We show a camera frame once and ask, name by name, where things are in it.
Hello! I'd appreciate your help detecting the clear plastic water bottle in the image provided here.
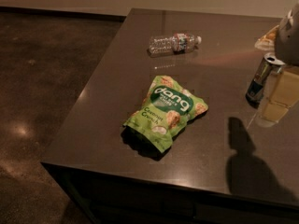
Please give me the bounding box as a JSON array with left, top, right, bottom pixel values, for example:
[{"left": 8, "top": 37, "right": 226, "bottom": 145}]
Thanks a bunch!
[{"left": 149, "top": 33, "right": 202, "bottom": 55}]

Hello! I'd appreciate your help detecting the silver blue energy drink can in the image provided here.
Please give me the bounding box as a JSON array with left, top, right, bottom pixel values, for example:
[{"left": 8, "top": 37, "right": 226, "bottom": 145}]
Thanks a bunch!
[{"left": 246, "top": 52, "right": 285, "bottom": 106}]

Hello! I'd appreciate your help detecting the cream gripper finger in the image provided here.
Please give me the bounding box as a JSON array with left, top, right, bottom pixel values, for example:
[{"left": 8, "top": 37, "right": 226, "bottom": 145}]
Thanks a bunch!
[{"left": 255, "top": 66, "right": 299, "bottom": 128}]

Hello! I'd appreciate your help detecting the dark table cabinet base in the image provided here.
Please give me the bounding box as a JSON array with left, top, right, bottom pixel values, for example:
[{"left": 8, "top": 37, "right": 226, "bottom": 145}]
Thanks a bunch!
[{"left": 42, "top": 161, "right": 299, "bottom": 224}]

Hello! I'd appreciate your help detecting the yellow snack bag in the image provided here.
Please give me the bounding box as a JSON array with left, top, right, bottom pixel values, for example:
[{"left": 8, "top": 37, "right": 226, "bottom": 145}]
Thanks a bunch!
[{"left": 254, "top": 25, "right": 279, "bottom": 51}]

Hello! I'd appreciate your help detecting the green rice chip bag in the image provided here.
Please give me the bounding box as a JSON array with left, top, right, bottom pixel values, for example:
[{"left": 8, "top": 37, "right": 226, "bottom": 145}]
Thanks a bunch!
[{"left": 124, "top": 76, "right": 208, "bottom": 153}]

